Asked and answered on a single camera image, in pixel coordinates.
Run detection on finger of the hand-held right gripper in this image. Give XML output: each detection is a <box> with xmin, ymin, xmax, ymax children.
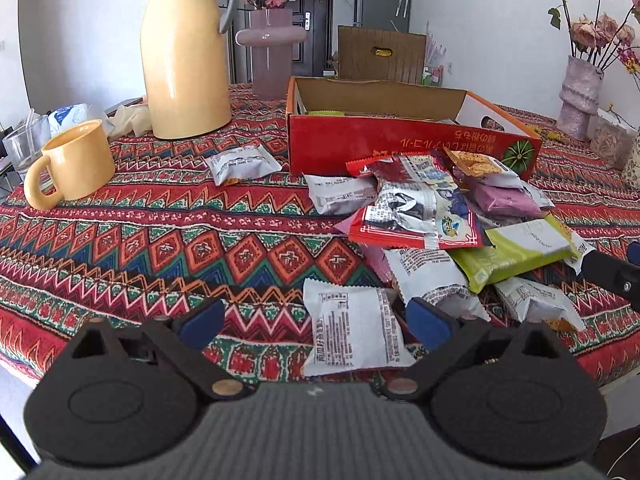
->
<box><xmin>580</xmin><ymin>251</ymin><xmax>640</xmax><ymax>311</ymax></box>

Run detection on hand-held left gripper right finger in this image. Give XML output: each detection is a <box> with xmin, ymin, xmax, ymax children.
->
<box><xmin>382</xmin><ymin>297</ymin><xmax>566</xmax><ymax>404</ymax></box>

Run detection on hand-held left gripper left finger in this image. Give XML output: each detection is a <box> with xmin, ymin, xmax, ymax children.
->
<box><xmin>70</xmin><ymin>297</ymin><xmax>256</xmax><ymax>402</ymax></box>

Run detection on white and orange snack packet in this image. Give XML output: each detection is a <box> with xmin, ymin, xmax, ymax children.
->
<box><xmin>385</xmin><ymin>247</ymin><xmax>491</xmax><ymax>321</ymax></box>
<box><xmin>492</xmin><ymin>276</ymin><xmax>586</xmax><ymax>332</ymax></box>

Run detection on pink snack packet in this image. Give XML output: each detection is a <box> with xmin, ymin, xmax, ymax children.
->
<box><xmin>362</xmin><ymin>246</ymin><xmax>401</xmax><ymax>288</ymax></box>
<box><xmin>467</xmin><ymin>180</ymin><xmax>556</xmax><ymax>218</ymax></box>

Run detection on red cartoon snack packet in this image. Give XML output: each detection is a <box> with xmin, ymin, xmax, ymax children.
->
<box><xmin>346</xmin><ymin>180</ymin><xmax>485</xmax><ymax>251</ymax></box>

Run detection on lime green snack packet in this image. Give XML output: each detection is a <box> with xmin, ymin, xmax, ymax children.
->
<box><xmin>450</xmin><ymin>214</ymin><xmax>583</xmax><ymax>295</ymax></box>

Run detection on red-edged silver snack packet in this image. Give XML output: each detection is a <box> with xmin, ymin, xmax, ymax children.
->
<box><xmin>346</xmin><ymin>154</ymin><xmax>473</xmax><ymax>196</ymax></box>

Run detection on red cardboard box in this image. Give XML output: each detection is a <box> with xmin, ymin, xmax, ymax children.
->
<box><xmin>286</xmin><ymin>76</ymin><xmax>543</xmax><ymax>181</ymax></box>

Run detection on beige patterned pot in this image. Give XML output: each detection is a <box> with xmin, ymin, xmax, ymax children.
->
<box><xmin>620</xmin><ymin>132</ymin><xmax>640</xmax><ymax>196</ymax></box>

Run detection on textured pink vase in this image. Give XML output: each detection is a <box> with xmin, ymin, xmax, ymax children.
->
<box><xmin>556</xmin><ymin>55</ymin><xmax>606</xmax><ymax>142</ymax></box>

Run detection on thin red blossom sprig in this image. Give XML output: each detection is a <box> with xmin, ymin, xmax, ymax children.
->
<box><xmin>615</xmin><ymin>45</ymin><xmax>640</xmax><ymax>73</ymax></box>

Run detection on white and blue plastic bag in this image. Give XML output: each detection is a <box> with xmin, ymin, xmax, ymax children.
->
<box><xmin>47</xmin><ymin>102</ymin><xmax>108</xmax><ymax>136</ymax></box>

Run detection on dried pink roses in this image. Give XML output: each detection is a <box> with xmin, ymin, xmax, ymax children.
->
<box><xmin>537</xmin><ymin>0</ymin><xmax>640</xmax><ymax>73</ymax></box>

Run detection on clear drinking glass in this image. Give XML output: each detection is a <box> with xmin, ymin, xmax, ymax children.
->
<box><xmin>2</xmin><ymin>125</ymin><xmax>51</xmax><ymax>183</ymax></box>

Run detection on yellow thermos jug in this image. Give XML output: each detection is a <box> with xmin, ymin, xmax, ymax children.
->
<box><xmin>140</xmin><ymin>0</ymin><xmax>241</xmax><ymax>140</ymax></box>

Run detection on wooden chair back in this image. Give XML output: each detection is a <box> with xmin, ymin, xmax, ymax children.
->
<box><xmin>337</xmin><ymin>25</ymin><xmax>427</xmax><ymax>83</ymax></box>

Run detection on dark entrance door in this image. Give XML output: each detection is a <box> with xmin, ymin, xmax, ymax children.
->
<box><xmin>227</xmin><ymin>0</ymin><xmax>335</xmax><ymax>86</ymax></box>

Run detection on pink ring vase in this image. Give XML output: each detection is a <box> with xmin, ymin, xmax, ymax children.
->
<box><xmin>235</xmin><ymin>8</ymin><xmax>307</xmax><ymax>101</ymax></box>

